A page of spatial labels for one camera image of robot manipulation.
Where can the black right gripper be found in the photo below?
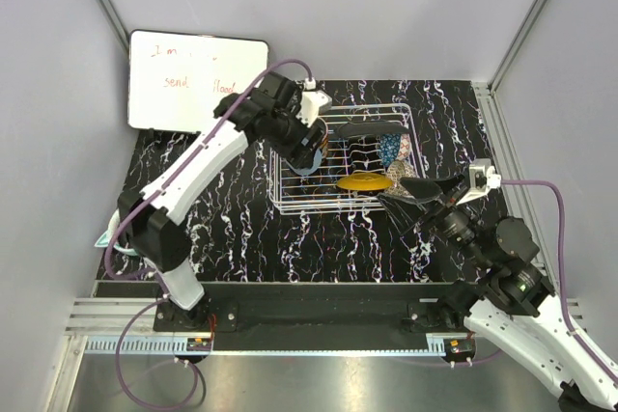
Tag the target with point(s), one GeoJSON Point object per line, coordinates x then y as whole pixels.
{"type": "Point", "coordinates": [405, 211]}

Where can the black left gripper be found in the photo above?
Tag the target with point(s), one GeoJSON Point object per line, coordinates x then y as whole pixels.
{"type": "Point", "coordinates": [297, 152]}

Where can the red black mug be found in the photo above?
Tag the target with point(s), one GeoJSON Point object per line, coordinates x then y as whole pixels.
{"type": "Point", "coordinates": [323, 145]}

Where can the light blue plastic cup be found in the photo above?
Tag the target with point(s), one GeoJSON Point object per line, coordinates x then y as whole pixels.
{"type": "Point", "coordinates": [316, 163]}

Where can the yellow patterned small plate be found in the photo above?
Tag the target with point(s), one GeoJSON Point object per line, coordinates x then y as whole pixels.
{"type": "Point", "coordinates": [364, 182]}

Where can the black floral square plate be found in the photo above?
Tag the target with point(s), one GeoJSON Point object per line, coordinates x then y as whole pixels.
{"type": "Point", "coordinates": [371, 128]}

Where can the blue patterned bowl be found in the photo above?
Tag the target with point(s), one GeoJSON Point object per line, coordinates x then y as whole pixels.
{"type": "Point", "coordinates": [394, 147]}

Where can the white wire dish rack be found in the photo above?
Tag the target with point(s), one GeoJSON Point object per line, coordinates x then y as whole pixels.
{"type": "Point", "coordinates": [294, 194]}

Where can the red white patterned bowl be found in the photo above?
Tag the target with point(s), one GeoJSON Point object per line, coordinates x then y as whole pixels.
{"type": "Point", "coordinates": [398, 170]}

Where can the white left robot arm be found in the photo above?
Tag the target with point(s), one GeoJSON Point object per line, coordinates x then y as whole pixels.
{"type": "Point", "coordinates": [275, 109]}

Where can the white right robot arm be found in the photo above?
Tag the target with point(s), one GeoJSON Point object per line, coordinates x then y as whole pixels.
{"type": "Point", "coordinates": [515, 305]}

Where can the white whiteboard with red writing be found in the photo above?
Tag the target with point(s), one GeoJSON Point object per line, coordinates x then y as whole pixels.
{"type": "Point", "coordinates": [176, 80]}

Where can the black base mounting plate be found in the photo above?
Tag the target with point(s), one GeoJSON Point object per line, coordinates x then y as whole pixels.
{"type": "Point", "coordinates": [228, 314]}

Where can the teal cat ear headphones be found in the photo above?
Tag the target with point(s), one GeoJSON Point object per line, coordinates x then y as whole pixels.
{"type": "Point", "coordinates": [104, 240]}

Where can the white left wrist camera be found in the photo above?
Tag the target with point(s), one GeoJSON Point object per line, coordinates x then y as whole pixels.
{"type": "Point", "coordinates": [313, 102]}

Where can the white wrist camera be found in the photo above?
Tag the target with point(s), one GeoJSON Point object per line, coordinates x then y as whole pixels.
{"type": "Point", "coordinates": [482, 178]}
{"type": "Point", "coordinates": [313, 102]}

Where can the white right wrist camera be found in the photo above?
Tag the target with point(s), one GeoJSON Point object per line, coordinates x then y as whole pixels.
{"type": "Point", "coordinates": [482, 178]}

